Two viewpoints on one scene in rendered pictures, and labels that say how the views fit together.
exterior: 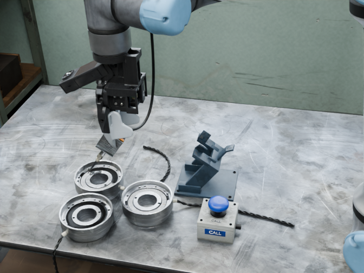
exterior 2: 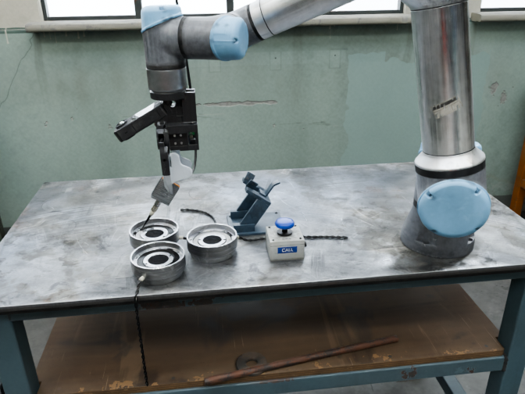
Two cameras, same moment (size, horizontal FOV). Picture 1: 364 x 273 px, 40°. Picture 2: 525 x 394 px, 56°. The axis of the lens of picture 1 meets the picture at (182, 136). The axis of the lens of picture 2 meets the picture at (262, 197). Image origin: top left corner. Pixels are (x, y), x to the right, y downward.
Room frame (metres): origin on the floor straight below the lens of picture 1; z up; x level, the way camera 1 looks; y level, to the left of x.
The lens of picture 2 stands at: (-0.13, 0.29, 1.33)
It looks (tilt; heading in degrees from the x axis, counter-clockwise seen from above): 24 degrees down; 340
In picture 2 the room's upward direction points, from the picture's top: 1 degrees counter-clockwise
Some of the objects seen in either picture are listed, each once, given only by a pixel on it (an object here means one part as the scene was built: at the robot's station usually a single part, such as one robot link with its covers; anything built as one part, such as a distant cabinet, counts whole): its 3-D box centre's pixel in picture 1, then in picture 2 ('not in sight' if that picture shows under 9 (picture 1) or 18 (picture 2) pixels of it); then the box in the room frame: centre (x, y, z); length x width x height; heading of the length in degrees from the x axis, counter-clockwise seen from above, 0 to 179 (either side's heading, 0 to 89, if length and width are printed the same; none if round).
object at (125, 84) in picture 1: (118, 78); (175, 119); (0.83, 0.12, 1.07); 0.09 x 0.08 x 0.12; 78
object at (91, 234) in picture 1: (87, 218); (158, 263); (0.71, 0.19, 0.82); 0.10 x 0.10 x 0.04
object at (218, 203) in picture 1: (218, 210); (284, 231); (0.70, -0.07, 0.85); 0.04 x 0.04 x 0.05
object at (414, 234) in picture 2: not in sight; (439, 220); (0.62, -0.39, 0.85); 0.15 x 0.15 x 0.10
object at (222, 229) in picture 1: (220, 220); (287, 241); (0.69, -0.07, 0.82); 0.08 x 0.07 x 0.05; 76
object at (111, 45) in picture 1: (110, 38); (167, 79); (0.83, 0.12, 1.15); 0.08 x 0.08 x 0.05
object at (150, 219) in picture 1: (147, 203); (212, 243); (0.75, 0.07, 0.82); 0.10 x 0.10 x 0.04
